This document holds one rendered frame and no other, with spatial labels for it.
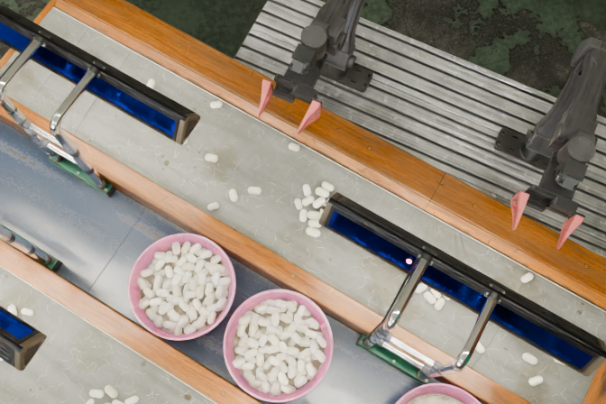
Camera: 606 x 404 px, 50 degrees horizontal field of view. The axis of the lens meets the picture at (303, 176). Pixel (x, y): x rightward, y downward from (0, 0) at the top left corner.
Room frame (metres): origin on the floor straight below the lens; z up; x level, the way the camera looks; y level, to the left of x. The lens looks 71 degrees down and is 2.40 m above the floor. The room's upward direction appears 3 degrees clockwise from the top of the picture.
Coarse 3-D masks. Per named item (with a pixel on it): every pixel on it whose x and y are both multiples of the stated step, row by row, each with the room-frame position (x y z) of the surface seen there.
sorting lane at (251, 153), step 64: (128, 64) 0.90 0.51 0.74; (64, 128) 0.69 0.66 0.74; (128, 128) 0.70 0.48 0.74; (256, 128) 0.72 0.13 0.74; (192, 192) 0.53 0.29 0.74; (384, 192) 0.55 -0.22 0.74; (320, 256) 0.37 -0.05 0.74; (448, 320) 0.22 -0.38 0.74; (576, 320) 0.23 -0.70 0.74; (512, 384) 0.07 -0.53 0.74; (576, 384) 0.08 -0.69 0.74
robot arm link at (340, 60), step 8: (360, 0) 0.99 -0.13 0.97; (352, 8) 0.98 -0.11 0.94; (360, 8) 0.98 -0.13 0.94; (352, 16) 0.97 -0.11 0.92; (352, 24) 0.96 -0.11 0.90; (352, 32) 0.95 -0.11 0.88; (352, 40) 0.94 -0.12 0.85; (344, 48) 0.92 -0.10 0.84; (352, 48) 0.93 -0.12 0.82; (328, 56) 0.91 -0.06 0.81; (336, 56) 0.91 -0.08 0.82; (344, 56) 0.91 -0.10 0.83; (336, 64) 0.90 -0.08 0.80; (344, 64) 0.89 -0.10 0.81
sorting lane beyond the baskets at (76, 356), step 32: (0, 288) 0.25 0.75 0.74; (32, 288) 0.25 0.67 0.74; (32, 320) 0.17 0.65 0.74; (64, 320) 0.18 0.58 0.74; (64, 352) 0.10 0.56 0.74; (96, 352) 0.11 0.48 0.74; (128, 352) 0.11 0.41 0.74; (0, 384) 0.02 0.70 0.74; (32, 384) 0.02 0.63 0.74; (64, 384) 0.03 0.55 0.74; (96, 384) 0.03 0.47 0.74; (128, 384) 0.03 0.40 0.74; (160, 384) 0.04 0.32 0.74
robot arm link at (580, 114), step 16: (592, 48) 0.80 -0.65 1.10; (576, 64) 0.80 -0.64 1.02; (592, 64) 0.75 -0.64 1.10; (592, 80) 0.71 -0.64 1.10; (576, 96) 0.68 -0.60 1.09; (592, 96) 0.67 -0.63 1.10; (576, 112) 0.63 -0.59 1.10; (592, 112) 0.63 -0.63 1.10; (576, 128) 0.59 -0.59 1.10; (592, 128) 0.60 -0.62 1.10
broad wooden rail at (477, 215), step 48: (96, 0) 1.09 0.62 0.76; (144, 48) 0.94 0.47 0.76; (192, 48) 0.95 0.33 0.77; (240, 96) 0.80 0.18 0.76; (336, 144) 0.67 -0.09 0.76; (384, 144) 0.68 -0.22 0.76; (432, 192) 0.55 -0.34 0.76; (480, 192) 0.55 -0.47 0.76; (480, 240) 0.43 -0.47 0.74; (528, 240) 0.43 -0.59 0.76; (576, 288) 0.31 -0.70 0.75
